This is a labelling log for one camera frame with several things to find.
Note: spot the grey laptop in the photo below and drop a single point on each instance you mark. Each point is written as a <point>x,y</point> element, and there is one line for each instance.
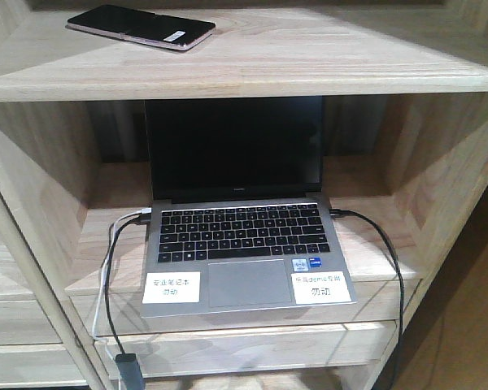
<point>237,195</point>

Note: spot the black foldable smartphone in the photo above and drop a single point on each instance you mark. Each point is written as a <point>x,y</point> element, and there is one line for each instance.
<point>142,27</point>

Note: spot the white left paper label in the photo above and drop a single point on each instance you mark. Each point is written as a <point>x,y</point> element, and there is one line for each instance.
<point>172,287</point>

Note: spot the light wooden desk shelf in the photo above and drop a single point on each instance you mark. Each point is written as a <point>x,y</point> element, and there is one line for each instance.
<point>421,183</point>

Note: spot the white paper label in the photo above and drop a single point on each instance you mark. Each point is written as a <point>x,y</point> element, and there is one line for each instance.
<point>172,287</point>
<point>328,287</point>

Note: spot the white right paper label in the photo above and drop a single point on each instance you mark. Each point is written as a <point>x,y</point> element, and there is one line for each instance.
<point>328,287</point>

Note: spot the grey adapter dongle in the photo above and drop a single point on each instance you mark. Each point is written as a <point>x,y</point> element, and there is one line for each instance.
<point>130,371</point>

